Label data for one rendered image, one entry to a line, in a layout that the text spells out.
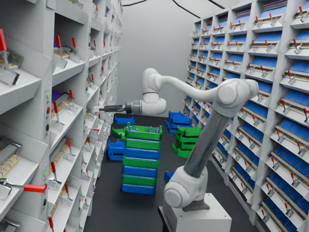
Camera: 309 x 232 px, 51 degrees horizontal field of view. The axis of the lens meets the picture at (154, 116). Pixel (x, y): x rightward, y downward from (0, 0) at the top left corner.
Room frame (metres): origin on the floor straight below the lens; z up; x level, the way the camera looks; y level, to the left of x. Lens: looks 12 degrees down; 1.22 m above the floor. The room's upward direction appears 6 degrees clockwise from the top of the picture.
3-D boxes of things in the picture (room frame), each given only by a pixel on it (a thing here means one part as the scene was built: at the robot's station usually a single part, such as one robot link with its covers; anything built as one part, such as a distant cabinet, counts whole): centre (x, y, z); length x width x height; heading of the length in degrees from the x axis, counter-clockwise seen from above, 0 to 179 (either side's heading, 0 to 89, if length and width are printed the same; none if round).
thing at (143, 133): (2.66, 0.07, 0.52); 0.30 x 0.20 x 0.08; 91
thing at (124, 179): (2.66, 0.07, 0.12); 0.30 x 0.20 x 0.08; 91
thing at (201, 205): (1.88, -0.27, 0.33); 0.22 x 0.18 x 0.06; 23
